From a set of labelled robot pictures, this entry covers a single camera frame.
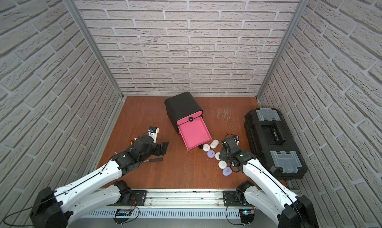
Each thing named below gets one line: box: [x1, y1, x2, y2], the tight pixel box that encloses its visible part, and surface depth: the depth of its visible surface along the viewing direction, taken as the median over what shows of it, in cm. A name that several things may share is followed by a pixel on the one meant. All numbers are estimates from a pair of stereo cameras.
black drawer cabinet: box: [164, 91, 204, 135], surface depth 96 cm
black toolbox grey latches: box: [243, 107, 308, 181], surface depth 78 cm
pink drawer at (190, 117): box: [176, 110, 204, 125], surface depth 89 cm
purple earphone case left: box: [206, 149, 216, 159], surface depth 89 cm
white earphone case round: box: [202, 143, 211, 152], surface depth 91 cm
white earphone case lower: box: [217, 160, 228, 170], surface depth 85 cm
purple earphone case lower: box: [222, 166, 233, 177], surface depth 83 cm
